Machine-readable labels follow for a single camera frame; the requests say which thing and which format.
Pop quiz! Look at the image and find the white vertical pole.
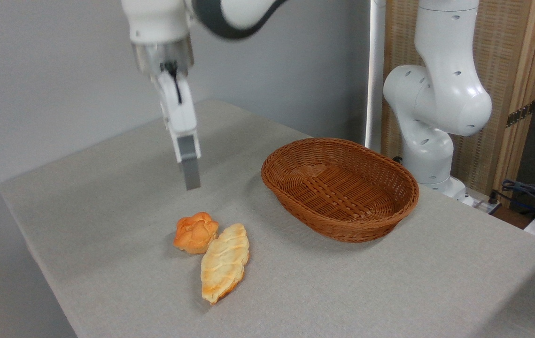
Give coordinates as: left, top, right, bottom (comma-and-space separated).
365, 0, 387, 153

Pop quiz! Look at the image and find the brown woven wicker basket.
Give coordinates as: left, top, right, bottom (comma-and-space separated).
261, 137, 420, 243

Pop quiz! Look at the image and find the metal screen hinge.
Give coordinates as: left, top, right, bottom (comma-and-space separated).
506, 100, 535, 128

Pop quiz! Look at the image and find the grey tablecloth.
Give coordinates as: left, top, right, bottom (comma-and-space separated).
0, 98, 535, 338

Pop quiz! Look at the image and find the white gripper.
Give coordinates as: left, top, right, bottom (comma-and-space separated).
152, 70, 202, 191

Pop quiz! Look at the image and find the wooden folding screen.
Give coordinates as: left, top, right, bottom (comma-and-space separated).
382, 0, 535, 207

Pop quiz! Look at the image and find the long flat braided bread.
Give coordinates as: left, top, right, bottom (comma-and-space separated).
201, 223, 250, 306

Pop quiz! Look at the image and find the dark cable bundle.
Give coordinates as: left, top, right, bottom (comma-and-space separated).
488, 179, 535, 221

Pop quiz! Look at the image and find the round flower-shaped bread bun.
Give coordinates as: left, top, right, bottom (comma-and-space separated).
173, 212, 220, 255

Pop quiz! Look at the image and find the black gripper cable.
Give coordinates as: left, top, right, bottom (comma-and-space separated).
162, 61, 184, 105

